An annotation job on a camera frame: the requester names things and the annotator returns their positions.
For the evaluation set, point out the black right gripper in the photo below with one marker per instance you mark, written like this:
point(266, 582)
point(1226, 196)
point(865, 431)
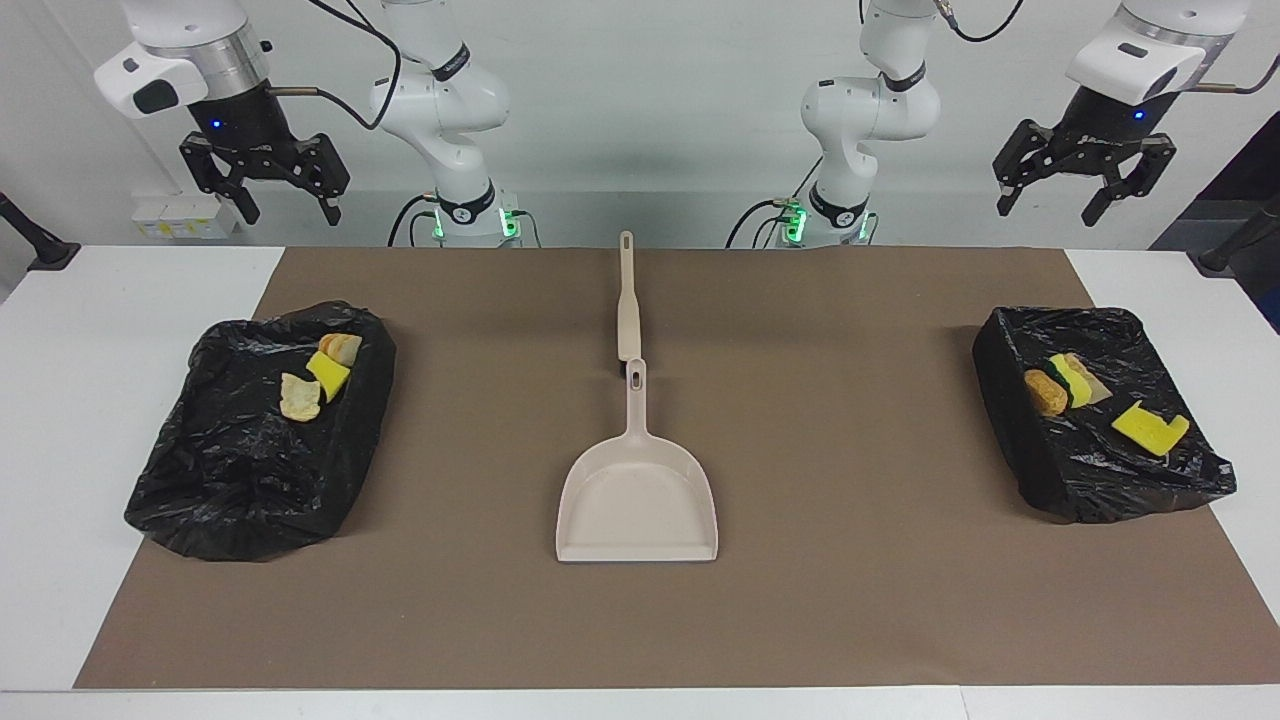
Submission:
point(240, 120)

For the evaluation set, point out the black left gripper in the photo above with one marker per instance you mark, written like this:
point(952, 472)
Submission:
point(1100, 130)

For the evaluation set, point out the yellow curved sponge piece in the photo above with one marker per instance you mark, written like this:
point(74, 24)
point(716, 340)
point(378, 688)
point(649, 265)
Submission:
point(1066, 376)

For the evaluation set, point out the yellow sponge wedge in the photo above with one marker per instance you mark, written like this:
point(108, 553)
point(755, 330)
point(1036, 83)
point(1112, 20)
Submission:
point(328, 376)

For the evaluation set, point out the brown oval sponge lump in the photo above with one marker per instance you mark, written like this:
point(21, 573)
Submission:
point(1044, 392)

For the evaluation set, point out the yellow and green sponge piece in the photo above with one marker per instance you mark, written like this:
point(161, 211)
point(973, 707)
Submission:
point(1150, 428)

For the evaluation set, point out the beige hand brush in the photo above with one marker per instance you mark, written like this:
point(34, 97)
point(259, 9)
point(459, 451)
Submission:
point(628, 320)

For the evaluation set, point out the beige plastic dustpan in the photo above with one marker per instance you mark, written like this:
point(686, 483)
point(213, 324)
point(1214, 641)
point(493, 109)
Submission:
point(637, 500)

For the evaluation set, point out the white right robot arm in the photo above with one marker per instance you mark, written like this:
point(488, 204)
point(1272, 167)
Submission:
point(440, 100)

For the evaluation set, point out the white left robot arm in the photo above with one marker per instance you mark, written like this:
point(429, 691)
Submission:
point(870, 110)

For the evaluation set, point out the black bag-lined trash bin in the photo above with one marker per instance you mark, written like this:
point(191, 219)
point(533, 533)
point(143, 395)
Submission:
point(240, 470)
point(1080, 470)

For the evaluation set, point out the dark background panel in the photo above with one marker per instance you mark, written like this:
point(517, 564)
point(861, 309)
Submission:
point(1240, 180)

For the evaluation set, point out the black stand foot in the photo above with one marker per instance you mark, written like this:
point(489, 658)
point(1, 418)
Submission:
point(1235, 245)
point(40, 245)

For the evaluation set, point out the large brown table mat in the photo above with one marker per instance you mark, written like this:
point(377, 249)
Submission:
point(850, 600)

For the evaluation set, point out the white wall socket box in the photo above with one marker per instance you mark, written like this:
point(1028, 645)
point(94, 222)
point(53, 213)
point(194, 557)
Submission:
point(185, 215)

